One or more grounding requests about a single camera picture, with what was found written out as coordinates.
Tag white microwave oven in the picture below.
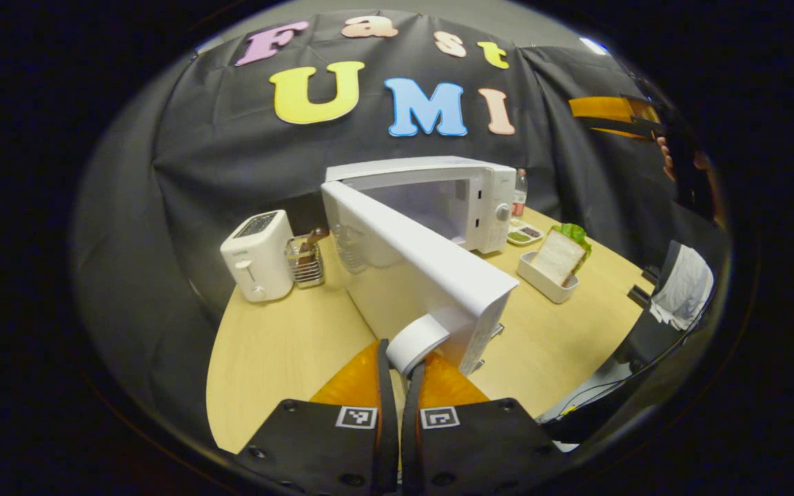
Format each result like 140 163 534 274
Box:
320 156 520 378

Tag metal wire holder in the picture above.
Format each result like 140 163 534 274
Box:
284 234 326 289

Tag sandwich with lettuce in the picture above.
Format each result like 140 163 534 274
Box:
530 223 592 287

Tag black chair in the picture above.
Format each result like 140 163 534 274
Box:
628 240 718 366

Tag black backdrop cloth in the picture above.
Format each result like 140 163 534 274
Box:
70 8 729 442

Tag white rectangular tray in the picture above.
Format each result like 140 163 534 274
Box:
516 251 580 304

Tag white cloth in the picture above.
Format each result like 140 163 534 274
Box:
649 245 715 331

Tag brown utensil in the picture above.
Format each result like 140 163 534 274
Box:
298 227 330 264

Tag clear bottle with red label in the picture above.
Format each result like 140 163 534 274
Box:
511 168 529 220

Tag white toaster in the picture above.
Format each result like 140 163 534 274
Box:
220 209 296 303

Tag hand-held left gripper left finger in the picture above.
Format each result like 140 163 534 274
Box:
234 339 399 495

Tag white divided dish with beans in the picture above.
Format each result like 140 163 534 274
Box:
506 219 544 247

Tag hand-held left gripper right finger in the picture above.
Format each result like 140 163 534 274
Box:
400 351 571 495

